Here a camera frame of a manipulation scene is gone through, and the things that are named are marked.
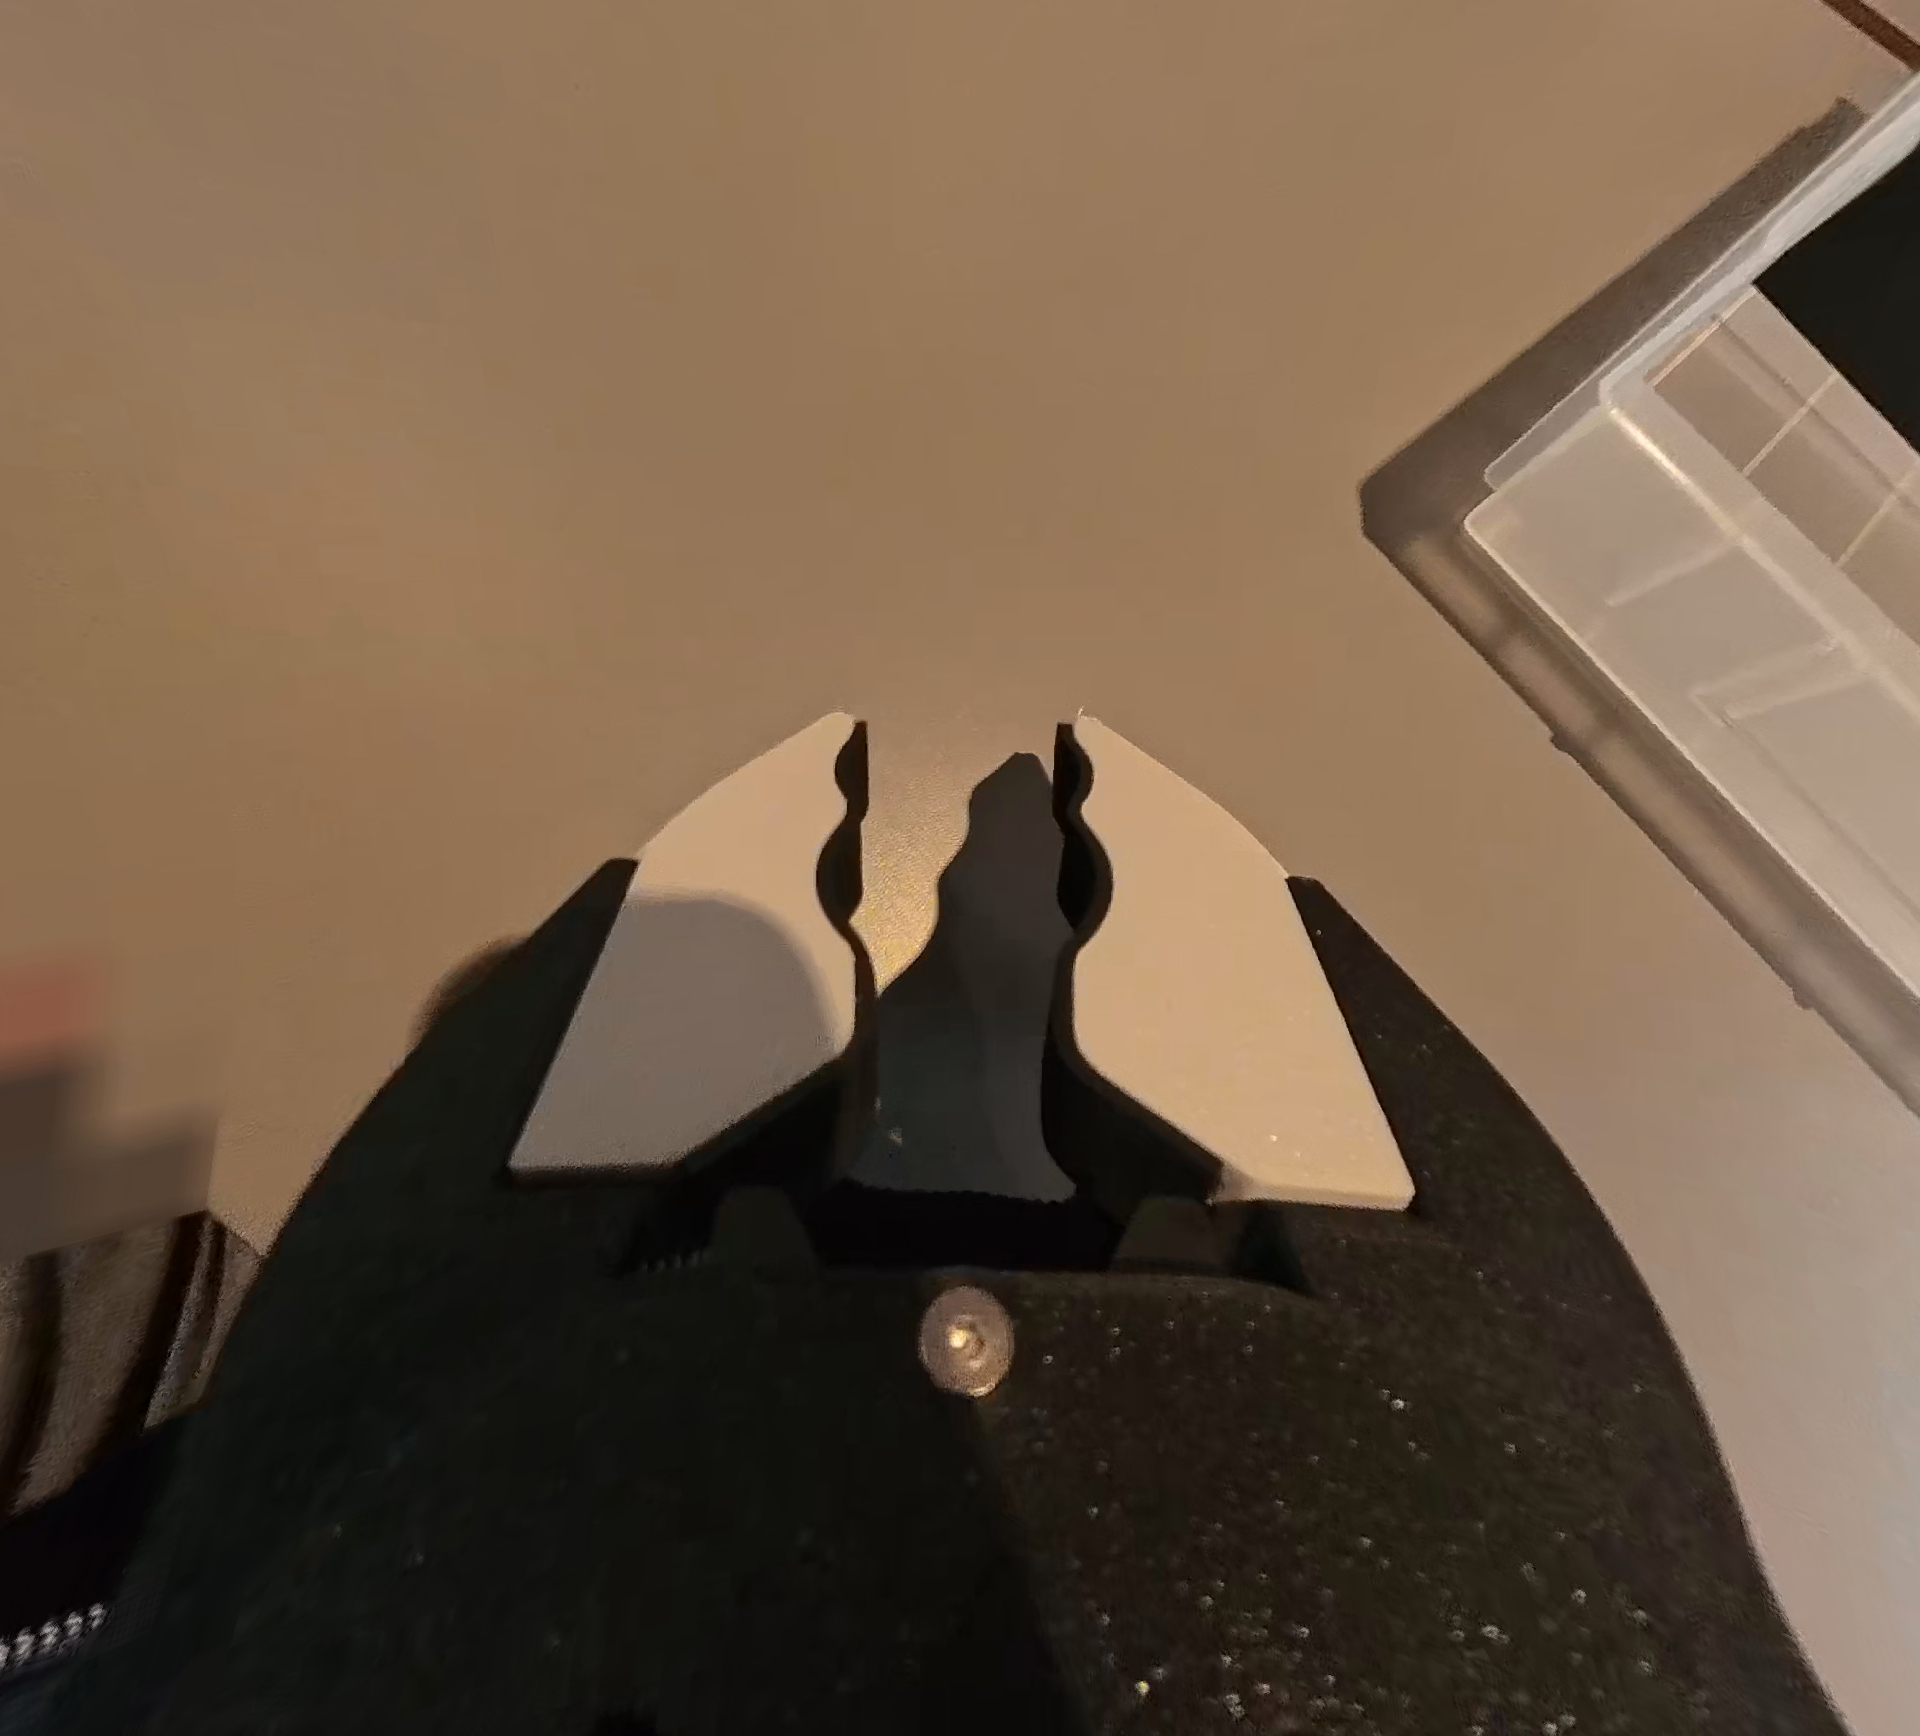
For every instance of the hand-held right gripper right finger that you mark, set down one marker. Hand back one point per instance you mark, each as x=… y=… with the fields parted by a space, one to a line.
x=1231 y=987

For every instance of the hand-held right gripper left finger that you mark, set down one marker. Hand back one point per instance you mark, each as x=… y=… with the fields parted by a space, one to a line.
x=706 y=987

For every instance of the clear plastic bin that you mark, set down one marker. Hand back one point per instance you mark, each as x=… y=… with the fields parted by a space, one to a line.
x=1740 y=627

